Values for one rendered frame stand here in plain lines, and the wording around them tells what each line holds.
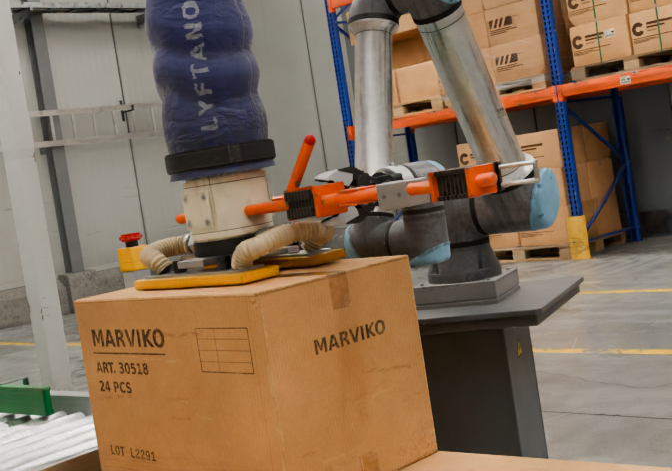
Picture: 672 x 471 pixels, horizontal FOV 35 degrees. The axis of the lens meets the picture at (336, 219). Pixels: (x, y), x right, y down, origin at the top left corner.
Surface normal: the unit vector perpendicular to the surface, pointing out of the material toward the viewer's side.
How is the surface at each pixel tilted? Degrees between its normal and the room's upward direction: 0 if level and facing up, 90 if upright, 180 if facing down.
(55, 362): 90
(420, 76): 93
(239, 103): 74
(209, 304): 90
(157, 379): 90
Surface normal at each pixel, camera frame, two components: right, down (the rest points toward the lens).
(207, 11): 0.19, -0.21
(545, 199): 0.85, -0.02
